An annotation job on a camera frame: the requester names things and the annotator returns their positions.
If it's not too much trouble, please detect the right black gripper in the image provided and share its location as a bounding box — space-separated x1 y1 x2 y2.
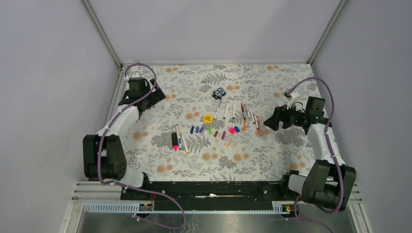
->
263 101 308 132

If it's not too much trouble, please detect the orange pen group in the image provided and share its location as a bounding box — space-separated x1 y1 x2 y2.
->
257 116 262 133

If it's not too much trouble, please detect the brown cap white pen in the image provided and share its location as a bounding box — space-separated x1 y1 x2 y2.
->
248 106 256 124

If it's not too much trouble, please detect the orange red pen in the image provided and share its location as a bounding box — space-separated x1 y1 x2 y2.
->
240 102 247 123

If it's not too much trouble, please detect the blue whiteboard marker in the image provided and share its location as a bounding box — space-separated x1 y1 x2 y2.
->
175 124 183 150

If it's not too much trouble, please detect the black pink highlighter marker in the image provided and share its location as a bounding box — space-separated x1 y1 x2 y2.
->
172 132 179 151

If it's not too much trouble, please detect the purple cap white pen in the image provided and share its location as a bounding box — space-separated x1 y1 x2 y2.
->
231 102 236 120

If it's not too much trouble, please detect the pink highlighter cap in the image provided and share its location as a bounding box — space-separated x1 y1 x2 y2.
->
228 127 236 134

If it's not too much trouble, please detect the orange tip white pen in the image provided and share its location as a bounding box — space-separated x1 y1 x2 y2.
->
180 133 190 154

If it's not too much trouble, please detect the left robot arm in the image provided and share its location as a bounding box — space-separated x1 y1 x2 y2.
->
83 77 166 200

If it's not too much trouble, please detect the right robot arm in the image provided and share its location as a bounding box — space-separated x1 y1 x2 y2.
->
263 97 357 213

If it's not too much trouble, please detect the yellow big blind chip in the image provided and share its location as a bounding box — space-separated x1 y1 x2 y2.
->
203 114 214 124

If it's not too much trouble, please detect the floral table mat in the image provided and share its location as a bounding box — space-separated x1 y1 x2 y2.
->
121 64 320 181

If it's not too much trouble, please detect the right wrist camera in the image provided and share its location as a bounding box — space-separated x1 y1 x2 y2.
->
284 91 301 109

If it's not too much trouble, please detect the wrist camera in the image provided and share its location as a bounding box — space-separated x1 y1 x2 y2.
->
284 91 301 109
124 72 151 86

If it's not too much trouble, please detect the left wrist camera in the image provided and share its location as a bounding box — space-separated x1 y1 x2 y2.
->
124 72 151 86

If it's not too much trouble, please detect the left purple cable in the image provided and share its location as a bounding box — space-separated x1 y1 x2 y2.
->
97 63 187 231

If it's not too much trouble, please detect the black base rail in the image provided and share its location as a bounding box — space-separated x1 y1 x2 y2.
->
120 181 297 212

